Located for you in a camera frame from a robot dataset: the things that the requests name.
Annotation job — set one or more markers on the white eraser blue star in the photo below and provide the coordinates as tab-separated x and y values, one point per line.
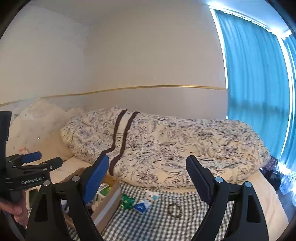
151	195

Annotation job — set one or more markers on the person's left hand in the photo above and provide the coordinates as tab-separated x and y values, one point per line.
18	210

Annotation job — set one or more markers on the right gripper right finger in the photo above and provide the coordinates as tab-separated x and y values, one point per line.
247	221

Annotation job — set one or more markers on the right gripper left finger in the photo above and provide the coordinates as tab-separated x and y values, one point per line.
47	220

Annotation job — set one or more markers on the green foil wrapper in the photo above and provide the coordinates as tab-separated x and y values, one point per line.
127	202

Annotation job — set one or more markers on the brown cardboard box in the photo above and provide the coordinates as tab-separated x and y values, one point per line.
103	211

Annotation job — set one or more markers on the blue curtain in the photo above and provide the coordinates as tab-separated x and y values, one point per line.
261	89

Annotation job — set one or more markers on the green white medicine box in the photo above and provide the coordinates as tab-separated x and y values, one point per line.
102	192

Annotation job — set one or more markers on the floral folded duvet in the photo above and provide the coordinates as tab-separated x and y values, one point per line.
150	151

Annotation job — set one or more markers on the blue white small packet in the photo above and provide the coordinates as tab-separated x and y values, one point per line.
142	206

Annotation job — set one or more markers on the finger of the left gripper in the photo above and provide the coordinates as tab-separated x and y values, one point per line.
48	165
24	158

